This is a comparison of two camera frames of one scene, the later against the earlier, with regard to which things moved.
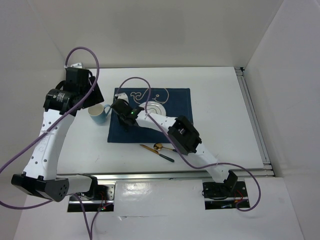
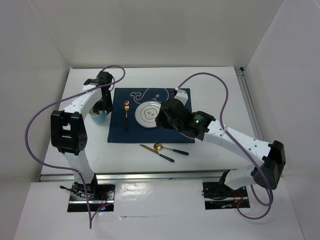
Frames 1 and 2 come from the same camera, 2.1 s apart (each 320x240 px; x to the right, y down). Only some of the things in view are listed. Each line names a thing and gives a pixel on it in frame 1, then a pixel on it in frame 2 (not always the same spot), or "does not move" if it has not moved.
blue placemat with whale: x=177 y=102 does not move
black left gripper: x=96 y=97 → x=107 y=106
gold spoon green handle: x=159 y=146 does not move
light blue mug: x=98 y=113 does not move
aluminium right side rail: x=254 y=118 does not move
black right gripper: x=121 y=122 → x=161 y=120
